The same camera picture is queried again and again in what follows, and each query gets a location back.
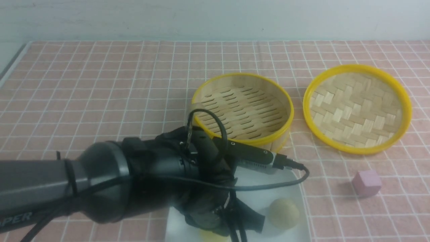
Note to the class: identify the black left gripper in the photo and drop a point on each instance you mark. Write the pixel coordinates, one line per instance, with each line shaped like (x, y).
(194, 181)

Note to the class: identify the pale steamed bun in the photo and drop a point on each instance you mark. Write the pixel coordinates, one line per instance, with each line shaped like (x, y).
(283, 214)

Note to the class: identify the yellow steamed bun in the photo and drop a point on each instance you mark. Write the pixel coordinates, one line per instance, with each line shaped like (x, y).
(209, 236)

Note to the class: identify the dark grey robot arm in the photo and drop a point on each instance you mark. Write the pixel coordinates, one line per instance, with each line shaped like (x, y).
(111, 181)

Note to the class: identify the yellow-rimmed bamboo steamer basket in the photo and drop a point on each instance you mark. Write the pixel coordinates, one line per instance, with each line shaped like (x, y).
(253, 109)

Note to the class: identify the pink cube block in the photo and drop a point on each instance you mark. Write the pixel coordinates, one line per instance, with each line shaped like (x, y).
(367, 183)

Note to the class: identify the yellow-rimmed woven steamer lid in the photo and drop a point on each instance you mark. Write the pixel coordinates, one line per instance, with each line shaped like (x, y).
(357, 109)

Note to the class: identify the pink checkered tablecloth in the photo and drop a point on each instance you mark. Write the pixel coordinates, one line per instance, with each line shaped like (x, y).
(67, 95)

